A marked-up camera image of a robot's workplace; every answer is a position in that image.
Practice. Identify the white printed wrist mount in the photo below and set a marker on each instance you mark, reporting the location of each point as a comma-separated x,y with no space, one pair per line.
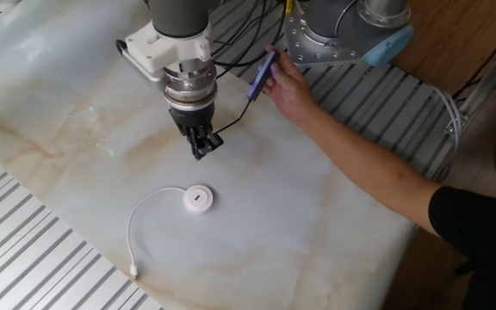
166,47

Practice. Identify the person's bare hand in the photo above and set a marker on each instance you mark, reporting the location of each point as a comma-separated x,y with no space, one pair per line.
291,90

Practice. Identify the aluminium frame bar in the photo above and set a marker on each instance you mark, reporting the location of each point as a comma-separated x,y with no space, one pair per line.
489,79

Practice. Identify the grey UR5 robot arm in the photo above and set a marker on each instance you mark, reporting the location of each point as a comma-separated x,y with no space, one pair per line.
179,17

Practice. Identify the black shirt sleeve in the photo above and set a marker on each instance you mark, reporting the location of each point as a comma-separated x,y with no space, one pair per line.
485,237

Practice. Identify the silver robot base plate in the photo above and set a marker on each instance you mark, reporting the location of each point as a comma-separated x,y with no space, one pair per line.
308,43

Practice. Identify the person's bare forearm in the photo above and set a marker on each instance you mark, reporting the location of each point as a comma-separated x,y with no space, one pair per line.
373,172

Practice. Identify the marble pattern table board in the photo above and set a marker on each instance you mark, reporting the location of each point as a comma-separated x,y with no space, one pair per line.
37,107

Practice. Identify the white round docking station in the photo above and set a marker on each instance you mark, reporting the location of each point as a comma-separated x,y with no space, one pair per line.
197,200

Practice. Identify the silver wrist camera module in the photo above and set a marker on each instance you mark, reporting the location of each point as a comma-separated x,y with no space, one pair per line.
142,69

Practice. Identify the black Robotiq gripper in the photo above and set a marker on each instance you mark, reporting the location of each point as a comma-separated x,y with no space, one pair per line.
192,118

